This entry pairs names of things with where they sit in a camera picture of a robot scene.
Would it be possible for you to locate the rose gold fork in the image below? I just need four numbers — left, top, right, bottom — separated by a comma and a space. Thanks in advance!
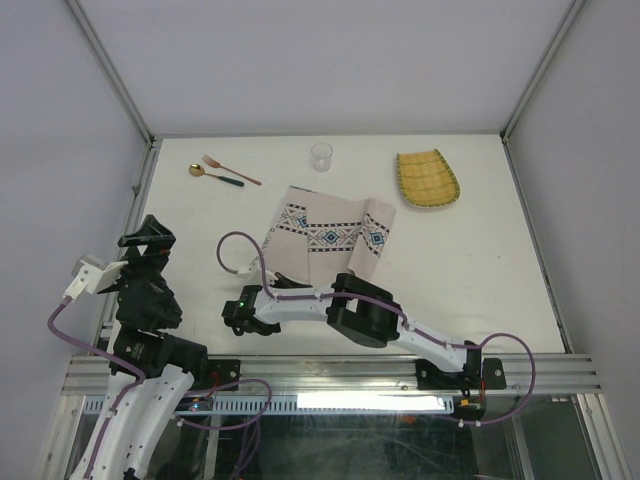
201, 155, 262, 186

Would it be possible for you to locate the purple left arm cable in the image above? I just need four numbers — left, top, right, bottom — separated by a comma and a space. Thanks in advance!
47, 299, 274, 480

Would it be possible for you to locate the gold spoon green handle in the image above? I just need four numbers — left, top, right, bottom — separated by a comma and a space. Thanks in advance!
188, 164, 245, 187

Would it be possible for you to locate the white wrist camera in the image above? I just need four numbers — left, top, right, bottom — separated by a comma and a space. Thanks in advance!
236, 265, 277, 285
63, 254, 127, 302

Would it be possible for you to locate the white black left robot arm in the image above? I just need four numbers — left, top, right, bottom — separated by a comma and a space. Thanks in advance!
47, 214, 210, 479

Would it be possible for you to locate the white slotted cable duct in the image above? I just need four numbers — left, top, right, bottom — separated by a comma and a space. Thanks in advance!
82, 394, 456, 416

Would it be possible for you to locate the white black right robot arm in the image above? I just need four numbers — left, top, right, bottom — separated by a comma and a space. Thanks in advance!
222, 273, 483, 391

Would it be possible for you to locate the yellow woven pattern plate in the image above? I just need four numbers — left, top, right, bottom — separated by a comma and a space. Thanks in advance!
396, 149, 461, 209

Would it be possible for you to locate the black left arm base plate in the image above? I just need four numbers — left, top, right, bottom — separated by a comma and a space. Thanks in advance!
203, 359, 241, 391

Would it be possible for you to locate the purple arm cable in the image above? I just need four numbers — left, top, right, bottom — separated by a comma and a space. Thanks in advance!
216, 231, 537, 428
47, 299, 274, 480

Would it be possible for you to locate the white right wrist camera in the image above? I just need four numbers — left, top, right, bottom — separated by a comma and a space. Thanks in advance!
236, 265, 277, 285

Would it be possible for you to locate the right aluminium frame post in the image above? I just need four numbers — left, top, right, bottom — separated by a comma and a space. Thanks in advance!
499, 0, 589, 144

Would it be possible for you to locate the aluminium front mounting rail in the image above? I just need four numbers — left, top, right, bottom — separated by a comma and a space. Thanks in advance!
62, 353, 599, 401

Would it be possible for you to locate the left aluminium frame post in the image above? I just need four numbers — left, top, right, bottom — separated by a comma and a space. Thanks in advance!
63, 0, 162, 149

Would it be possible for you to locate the patterned white placemat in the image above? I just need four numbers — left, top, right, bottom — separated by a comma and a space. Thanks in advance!
262, 186, 396, 287

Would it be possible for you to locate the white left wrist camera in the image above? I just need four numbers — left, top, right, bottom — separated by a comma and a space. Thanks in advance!
63, 254, 127, 302

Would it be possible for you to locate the clear drinking glass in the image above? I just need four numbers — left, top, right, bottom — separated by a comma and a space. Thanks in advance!
311, 143, 333, 173

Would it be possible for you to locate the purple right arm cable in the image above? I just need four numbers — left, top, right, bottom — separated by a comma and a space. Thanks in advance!
216, 231, 537, 428

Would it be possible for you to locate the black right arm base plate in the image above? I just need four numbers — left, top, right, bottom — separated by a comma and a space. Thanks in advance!
414, 358, 506, 391

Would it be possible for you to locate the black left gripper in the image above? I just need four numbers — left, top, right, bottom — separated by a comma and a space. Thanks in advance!
105, 215, 183, 319

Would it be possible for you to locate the aluminium frame post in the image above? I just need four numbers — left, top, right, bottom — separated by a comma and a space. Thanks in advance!
499, 0, 589, 144
63, 0, 162, 149

